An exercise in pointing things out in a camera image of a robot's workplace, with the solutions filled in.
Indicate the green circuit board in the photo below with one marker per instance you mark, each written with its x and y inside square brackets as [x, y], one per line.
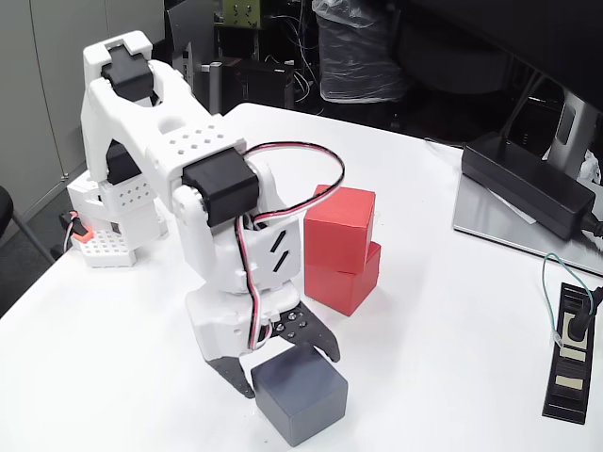
[240, 11]

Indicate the silver monitor stand base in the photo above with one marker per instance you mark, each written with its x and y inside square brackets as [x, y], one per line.
[480, 216]

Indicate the silver monitor stand neck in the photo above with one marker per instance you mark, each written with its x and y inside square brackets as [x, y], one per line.
[572, 127]

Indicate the black monitor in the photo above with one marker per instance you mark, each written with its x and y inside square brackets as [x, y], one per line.
[542, 28]

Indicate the black power outlet strip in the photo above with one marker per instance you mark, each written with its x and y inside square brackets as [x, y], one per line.
[565, 400]

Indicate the white crumpled plastic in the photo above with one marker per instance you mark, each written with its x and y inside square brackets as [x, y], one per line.
[591, 167]

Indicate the silver metal post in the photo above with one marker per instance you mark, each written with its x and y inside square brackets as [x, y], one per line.
[214, 89]

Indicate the red cube block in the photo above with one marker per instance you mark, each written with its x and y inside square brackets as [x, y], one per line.
[339, 292]
[339, 226]

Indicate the black office chair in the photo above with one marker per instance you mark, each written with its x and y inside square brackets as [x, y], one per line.
[4, 207]

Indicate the white grid table clamp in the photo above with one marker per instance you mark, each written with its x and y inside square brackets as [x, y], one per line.
[106, 249]

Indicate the plastic wrapped dark bin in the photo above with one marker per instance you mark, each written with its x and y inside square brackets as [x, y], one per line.
[353, 56]

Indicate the black power adapter brick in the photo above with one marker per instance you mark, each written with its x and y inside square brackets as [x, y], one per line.
[518, 183]

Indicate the black power plug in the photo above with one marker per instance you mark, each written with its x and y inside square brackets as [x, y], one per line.
[575, 329]

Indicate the black low cabinet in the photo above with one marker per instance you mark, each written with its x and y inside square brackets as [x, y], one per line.
[158, 52]

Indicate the grey cube block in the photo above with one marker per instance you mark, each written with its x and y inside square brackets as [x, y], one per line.
[301, 400]

